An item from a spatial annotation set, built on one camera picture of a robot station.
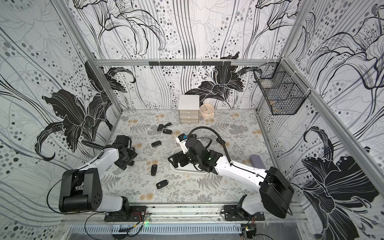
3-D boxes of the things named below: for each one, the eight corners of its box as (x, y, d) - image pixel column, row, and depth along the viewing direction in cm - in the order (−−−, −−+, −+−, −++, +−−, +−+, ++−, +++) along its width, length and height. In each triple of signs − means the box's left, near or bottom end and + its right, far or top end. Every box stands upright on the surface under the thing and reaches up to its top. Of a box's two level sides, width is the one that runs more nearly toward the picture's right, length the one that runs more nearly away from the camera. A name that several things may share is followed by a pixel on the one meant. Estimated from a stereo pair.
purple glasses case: (253, 169, 89) (254, 167, 87) (250, 156, 95) (251, 154, 93) (264, 169, 89) (265, 167, 87) (260, 156, 95) (261, 154, 93)
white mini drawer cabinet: (179, 124, 113) (177, 111, 101) (180, 106, 125) (179, 93, 114) (199, 124, 112) (199, 110, 101) (199, 106, 125) (199, 93, 114)
